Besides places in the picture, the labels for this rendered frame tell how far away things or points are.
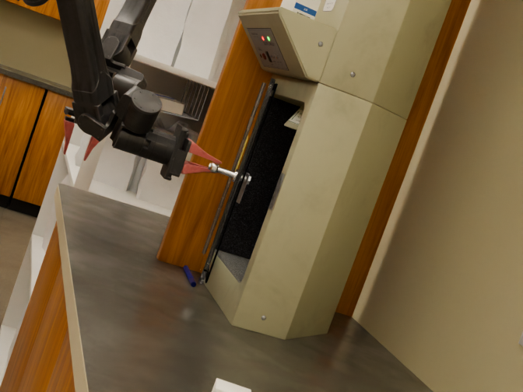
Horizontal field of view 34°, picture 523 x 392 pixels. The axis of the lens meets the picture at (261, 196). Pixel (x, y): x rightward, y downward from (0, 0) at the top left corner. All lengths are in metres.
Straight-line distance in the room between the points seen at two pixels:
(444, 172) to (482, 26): 0.35
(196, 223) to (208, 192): 0.07
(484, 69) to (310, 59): 0.54
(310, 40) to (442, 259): 0.58
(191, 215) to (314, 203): 0.42
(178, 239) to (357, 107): 0.56
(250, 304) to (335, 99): 0.41
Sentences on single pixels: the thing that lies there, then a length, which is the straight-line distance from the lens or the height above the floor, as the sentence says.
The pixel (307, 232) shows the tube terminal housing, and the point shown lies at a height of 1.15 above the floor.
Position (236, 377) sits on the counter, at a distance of 1.33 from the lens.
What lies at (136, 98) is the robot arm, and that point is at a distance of 1.56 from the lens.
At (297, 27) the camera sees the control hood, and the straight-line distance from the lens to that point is 1.55.
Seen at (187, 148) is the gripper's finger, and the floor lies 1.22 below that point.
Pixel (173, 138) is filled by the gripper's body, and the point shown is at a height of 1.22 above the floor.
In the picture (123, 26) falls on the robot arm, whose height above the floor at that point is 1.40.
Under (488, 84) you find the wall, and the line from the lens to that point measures 1.94.
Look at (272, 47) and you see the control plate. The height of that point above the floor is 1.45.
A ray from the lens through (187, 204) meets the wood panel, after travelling 1.92.
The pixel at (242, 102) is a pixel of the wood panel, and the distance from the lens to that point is 1.91.
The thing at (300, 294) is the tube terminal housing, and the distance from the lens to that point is 1.63.
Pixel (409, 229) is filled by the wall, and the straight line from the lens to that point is 2.02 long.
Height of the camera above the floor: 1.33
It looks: 5 degrees down
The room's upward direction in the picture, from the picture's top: 20 degrees clockwise
